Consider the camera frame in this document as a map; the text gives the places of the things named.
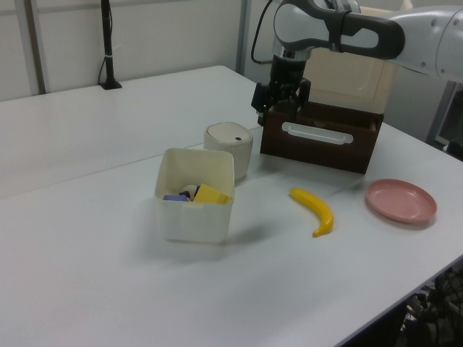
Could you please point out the grey metal frame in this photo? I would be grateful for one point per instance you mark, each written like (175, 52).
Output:
(439, 112)

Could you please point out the black and white toy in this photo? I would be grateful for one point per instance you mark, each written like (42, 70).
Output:
(188, 188)

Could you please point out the yellow block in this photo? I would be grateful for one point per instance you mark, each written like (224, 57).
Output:
(210, 195)

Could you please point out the pink plate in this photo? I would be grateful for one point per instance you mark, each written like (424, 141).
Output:
(401, 200)

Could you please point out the cream plastic storage box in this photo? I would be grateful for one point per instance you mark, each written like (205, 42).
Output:
(347, 76)

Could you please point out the dark brown wooden cabinet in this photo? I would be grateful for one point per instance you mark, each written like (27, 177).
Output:
(347, 107)

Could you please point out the yellow banana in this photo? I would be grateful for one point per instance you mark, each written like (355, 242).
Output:
(322, 211)

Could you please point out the black equipment under table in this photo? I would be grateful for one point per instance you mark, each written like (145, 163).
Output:
(448, 307)

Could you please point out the black pole stand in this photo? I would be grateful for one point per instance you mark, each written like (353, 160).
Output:
(107, 36)

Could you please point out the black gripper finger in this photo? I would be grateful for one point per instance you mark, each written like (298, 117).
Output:
(303, 94)
(262, 99)

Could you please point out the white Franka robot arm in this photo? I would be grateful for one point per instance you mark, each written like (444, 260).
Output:
(300, 21)

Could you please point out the cream mini trash bin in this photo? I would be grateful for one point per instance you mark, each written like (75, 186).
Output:
(231, 152)

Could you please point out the white plastic box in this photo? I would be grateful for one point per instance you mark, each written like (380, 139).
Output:
(191, 224)

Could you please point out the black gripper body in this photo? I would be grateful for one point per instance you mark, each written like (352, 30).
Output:
(288, 72)

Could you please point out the purple block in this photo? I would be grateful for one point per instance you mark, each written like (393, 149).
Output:
(175, 197)

